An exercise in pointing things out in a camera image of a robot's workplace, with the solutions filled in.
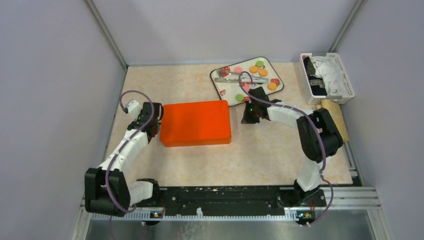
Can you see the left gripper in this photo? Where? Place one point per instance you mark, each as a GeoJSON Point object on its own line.
{"type": "Point", "coordinates": [138, 118]}

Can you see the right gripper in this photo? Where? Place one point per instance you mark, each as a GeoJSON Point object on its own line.
{"type": "Point", "coordinates": [246, 119]}

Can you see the strawberry pattern tray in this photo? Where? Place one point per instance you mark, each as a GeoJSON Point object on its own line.
{"type": "Point", "coordinates": [235, 93]}

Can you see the metal tongs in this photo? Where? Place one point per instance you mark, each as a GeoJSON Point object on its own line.
{"type": "Point", "coordinates": [226, 76]}

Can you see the orange box lid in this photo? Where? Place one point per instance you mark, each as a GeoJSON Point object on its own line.
{"type": "Point", "coordinates": [196, 124]}

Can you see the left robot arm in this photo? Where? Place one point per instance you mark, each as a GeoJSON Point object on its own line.
{"type": "Point", "coordinates": [106, 190]}

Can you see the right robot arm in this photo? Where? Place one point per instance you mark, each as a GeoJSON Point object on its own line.
{"type": "Point", "coordinates": [319, 136]}

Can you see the orange cookie right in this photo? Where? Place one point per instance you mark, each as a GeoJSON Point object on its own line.
{"type": "Point", "coordinates": [272, 86]}

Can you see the green cookie top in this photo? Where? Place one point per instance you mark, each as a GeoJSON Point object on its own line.
{"type": "Point", "coordinates": [259, 64]}

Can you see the white plastic basket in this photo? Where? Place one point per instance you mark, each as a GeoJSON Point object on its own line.
{"type": "Point", "coordinates": [315, 100]}

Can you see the black item in basket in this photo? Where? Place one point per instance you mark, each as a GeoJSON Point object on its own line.
{"type": "Point", "coordinates": [316, 83]}

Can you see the tan folded cloth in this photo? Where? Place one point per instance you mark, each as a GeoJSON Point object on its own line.
{"type": "Point", "coordinates": [336, 113]}

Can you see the white cloth in basket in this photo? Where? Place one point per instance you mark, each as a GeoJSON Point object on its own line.
{"type": "Point", "coordinates": [332, 75]}

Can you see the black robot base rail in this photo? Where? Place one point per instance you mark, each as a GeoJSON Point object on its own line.
{"type": "Point", "coordinates": [230, 201]}

